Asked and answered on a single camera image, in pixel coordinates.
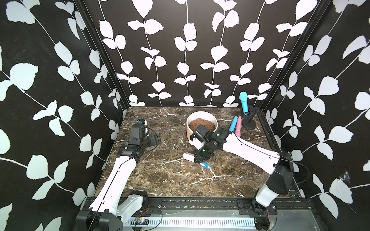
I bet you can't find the blue toy microphone lying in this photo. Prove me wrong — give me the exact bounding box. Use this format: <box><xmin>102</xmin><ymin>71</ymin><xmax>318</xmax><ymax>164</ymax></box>
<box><xmin>229</xmin><ymin>116</ymin><xmax>239</xmax><ymax>132</ymax></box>

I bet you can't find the blue toy microphone in stand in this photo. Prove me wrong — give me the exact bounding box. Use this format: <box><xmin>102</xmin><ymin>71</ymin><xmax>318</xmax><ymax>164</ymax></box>
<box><xmin>239</xmin><ymin>91</ymin><xmax>249</xmax><ymax>115</ymax></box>

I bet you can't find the black microphone stand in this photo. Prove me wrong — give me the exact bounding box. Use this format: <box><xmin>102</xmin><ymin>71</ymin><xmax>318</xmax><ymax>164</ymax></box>
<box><xmin>242</xmin><ymin>105</ymin><xmax>256</xmax><ymax>130</ymax></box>

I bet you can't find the pink toy microphone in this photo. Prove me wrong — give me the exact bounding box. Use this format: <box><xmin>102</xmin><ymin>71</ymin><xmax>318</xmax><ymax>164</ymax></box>
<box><xmin>234</xmin><ymin>116</ymin><xmax>242</xmax><ymax>137</ymax></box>

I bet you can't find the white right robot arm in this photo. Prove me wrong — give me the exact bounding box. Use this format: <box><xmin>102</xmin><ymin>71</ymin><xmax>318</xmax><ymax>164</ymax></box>
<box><xmin>189</xmin><ymin>125</ymin><xmax>293</xmax><ymax>211</ymax></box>

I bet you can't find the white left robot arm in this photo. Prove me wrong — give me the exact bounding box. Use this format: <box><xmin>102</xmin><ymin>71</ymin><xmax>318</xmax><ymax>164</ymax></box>
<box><xmin>74</xmin><ymin>119</ymin><xmax>161</xmax><ymax>231</ymax></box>

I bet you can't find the brown mud lump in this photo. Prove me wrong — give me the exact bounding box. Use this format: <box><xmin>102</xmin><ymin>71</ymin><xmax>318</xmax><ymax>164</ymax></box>
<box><xmin>189</xmin><ymin>118</ymin><xmax>216</xmax><ymax>131</ymax></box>

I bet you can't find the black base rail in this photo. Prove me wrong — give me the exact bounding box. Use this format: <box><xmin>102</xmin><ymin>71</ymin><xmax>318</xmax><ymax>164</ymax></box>
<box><xmin>133</xmin><ymin>196</ymin><xmax>277</xmax><ymax>218</ymax></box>

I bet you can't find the white wavy ceramic pot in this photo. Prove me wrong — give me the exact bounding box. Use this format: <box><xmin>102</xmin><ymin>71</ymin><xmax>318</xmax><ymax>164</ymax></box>
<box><xmin>186</xmin><ymin>111</ymin><xmax>218</xmax><ymax>140</ymax></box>

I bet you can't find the blue white scrub brush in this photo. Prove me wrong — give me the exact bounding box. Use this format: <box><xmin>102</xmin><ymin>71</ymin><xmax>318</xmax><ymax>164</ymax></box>
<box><xmin>183</xmin><ymin>153</ymin><xmax>212</xmax><ymax>169</ymax></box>

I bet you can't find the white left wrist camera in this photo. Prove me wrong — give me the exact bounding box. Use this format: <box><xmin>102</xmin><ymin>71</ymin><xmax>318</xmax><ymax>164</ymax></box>
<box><xmin>136</xmin><ymin>118</ymin><xmax>148</xmax><ymax>133</ymax></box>

